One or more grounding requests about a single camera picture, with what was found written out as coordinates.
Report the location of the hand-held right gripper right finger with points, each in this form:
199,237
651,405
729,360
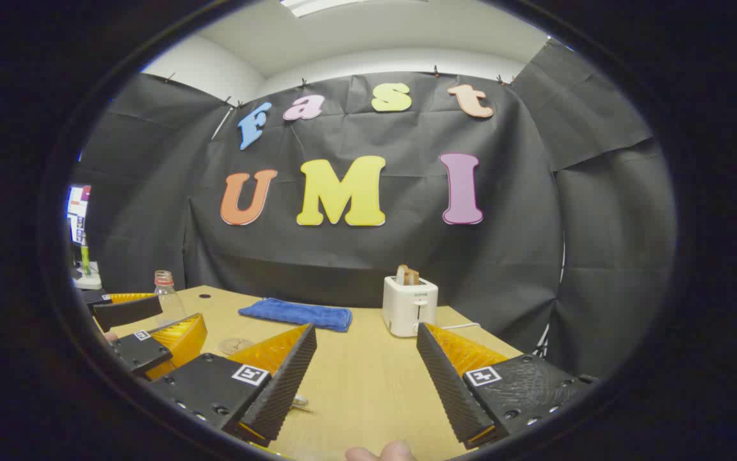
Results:
448,390

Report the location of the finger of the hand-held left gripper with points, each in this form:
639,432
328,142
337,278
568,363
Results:
128,312
141,352

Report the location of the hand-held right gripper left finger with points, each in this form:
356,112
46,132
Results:
278,390

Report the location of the white ceramic teacup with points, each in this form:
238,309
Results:
299,403

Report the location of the clear plastic water bottle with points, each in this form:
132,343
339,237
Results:
166,298

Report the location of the white round stand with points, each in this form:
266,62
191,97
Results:
89,280

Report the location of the green tube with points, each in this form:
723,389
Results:
85,256

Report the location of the blue towel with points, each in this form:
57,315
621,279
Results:
298,314

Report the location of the white toaster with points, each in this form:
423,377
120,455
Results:
406,314

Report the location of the computer monitor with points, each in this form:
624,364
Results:
78,214

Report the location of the toast slice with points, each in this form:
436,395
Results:
408,275

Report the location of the black backdrop cloth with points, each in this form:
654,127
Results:
374,256

